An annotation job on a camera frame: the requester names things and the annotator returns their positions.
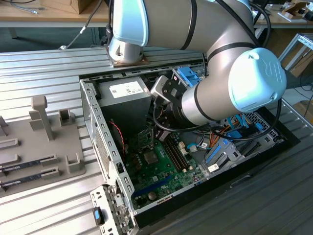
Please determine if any metal socket cover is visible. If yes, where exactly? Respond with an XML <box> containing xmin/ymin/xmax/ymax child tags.
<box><xmin>136</xmin><ymin>130</ymin><xmax>156</xmax><ymax>150</ymax></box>

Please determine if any silver CPU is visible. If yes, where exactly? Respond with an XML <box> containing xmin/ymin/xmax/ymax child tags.
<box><xmin>144</xmin><ymin>152</ymin><xmax>159</xmax><ymax>164</ymax></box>

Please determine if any CPU socket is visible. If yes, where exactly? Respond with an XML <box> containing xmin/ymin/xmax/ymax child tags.
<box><xmin>140</xmin><ymin>149</ymin><xmax>162</xmax><ymax>168</ymax></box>

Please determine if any white board connector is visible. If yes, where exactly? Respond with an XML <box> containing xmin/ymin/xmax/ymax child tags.
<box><xmin>179</xmin><ymin>141</ymin><xmax>190</xmax><ymax>156</ymax></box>

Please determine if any RAM slot with white clips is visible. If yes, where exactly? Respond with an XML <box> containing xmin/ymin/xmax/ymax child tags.
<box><xmin>164</xmin><ymin>140</ymin><xmax>187</xmax><ymax>172</ymax></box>
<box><xmin>170</xmin><ymin>137</ymin><xmax>193</xmax><ymax>170</ymax></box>

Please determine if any RAM slot with black clips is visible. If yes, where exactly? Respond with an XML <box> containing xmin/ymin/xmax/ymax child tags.
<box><xmin>167</xmin><ymin>139</ymin><xmax>190</xmax><ymax>171</ymax></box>
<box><xmin>161</xmin><ymin>141</ymin><xmax>184</xmax><ymax>174</ymax></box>

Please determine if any blue disk carrier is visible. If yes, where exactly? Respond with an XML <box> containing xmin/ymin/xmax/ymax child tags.
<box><xmin>176</xmin><ymin>67</ymin><xmax>204</xmax><ymax>88</ymax></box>

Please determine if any grey power supply unit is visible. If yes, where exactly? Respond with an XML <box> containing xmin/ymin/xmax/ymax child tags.
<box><xmin>96</xmin><ymin>80</ymin><xmax>154</xmax><ymax>138</ymax></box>

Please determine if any green motherboard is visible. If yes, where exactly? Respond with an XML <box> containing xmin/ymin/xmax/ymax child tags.
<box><xmin>124</xmin><ymin>132</ymin><xmax>208</xmax><ymax>209</ymax></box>

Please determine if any grey metal disk bay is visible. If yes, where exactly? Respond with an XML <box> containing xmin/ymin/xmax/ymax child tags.
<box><xmin>205</xmin><ymin>131</ymin><xmax>286</xmax><ymax>173</ymax></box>

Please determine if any black case fan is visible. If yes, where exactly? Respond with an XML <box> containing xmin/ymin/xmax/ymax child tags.
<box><xmin>109</xmin><ymin>119</ymin><xmax>127</xmax><ymax>160</ymax></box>

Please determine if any blue expansion slot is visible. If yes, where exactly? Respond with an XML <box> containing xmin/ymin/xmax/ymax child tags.
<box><xmin>134</xmin><ymin>175</ymin><xmax>173</xmax><ymax>198</ymax></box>

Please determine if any black metal PC case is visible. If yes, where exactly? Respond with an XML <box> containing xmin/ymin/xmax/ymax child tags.
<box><xmin>78</xmin><ymin>58</ymin><xmax>302</xmax><ymax>230</ymax></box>

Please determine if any black latch with blue tab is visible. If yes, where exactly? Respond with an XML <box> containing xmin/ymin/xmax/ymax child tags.
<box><xmin>92</xmin><ymin>207</ymin><xmax>106</xmax><ymax>226</ymax></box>

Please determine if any brown cardboard box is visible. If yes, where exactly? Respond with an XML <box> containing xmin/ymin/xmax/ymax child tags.
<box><xmin>292</xmin><ymin>99</ymin><xmax>313</xmax><ymax>123</ymax></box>
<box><xmin>40</xmin><ymin>0</ymin><xmax>95</xmax><ymax>15</ymax></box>

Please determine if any wooden desk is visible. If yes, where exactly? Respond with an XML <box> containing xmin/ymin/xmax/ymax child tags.
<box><xmin>0</xmin><ymin>0</ymin><xmax>110</xmax><ymax>39</ymax></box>
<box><xmin>254</xmin><ymin>0</ymin><xmax>313</xmax><ymax>40</ymax></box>

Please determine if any grey parts rack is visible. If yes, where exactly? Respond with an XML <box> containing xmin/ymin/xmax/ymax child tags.
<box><xmin>0</xmin><ymin>94</ymin><xmax>88</xmax><ymax>198</ymax></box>

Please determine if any open cardboard box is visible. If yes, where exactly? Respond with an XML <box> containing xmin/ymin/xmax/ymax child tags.
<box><xmin>281</xmin><ymin>0</ymin><xmax>313</xmax><ymax>22</ymax></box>

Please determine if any dark RAM stick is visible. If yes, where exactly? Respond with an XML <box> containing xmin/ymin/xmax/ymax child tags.
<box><xmin>0</xmin><ymin>172</ymin><xmax>45</xmax><ymax>190</ymax></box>
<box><xmin>0</xmin><ymin>159</ymin><xmax>44</xmax><ymax>173</ymax></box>

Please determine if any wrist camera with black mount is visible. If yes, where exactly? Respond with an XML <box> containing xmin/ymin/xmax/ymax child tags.
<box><xmin>150</xmin><ymin>75</ymin><xmax>188</xmax><ymax>105</ymax></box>

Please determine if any coloured power wire bundle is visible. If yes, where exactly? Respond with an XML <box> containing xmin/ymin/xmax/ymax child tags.
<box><xmin>156</xmin><ymin>107</ymin><xmax>232</xmax><ymax>150</ymax></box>

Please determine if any red black twisted wire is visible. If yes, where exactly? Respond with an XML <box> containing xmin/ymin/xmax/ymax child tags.
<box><xmin>109</xmin><ymin>120</ymin><xmax>128</xmax><ymax>160</ymax></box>

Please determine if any metal card retainer bracket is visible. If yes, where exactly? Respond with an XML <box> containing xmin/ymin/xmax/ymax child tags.
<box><xmin>89</xmin><ymin>185</ymin><xmax>139</xmax><ymax>235</ymax></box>

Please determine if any thin cable with metal plug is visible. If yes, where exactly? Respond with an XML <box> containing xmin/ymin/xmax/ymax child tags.
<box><xmin>58</xmin><ymin>0</ymin><xmax>103</xmax><ymax>50</ymax></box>

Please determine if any aluminium profile frame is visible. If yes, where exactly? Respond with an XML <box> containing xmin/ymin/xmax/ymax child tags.
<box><xmin>278</xmin><ymin>33</ymin><xmax>313</xmax><ymax>71</ymax></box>

